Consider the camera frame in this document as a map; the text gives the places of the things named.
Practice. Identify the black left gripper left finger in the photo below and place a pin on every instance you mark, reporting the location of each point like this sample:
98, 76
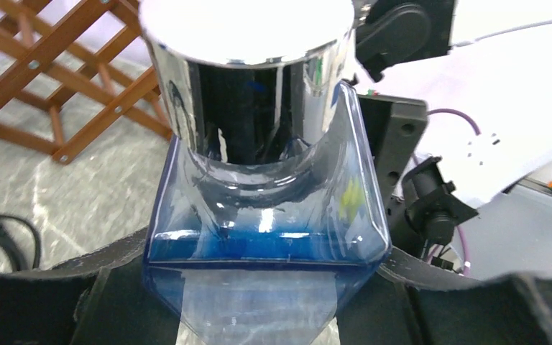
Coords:
97, 298

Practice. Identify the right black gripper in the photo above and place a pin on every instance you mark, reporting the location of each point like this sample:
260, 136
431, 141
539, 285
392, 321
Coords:
388, 33

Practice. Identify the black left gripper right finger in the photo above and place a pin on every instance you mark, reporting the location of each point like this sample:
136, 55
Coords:
410, 302

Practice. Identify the blue Blue Dash bottle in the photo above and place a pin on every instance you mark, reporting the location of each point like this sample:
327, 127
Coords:
268, 217

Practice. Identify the brown wooden wine rack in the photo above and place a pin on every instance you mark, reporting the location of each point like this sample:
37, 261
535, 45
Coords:
44, 65

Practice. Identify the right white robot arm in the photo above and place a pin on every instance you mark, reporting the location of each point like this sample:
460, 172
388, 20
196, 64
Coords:
490, 97

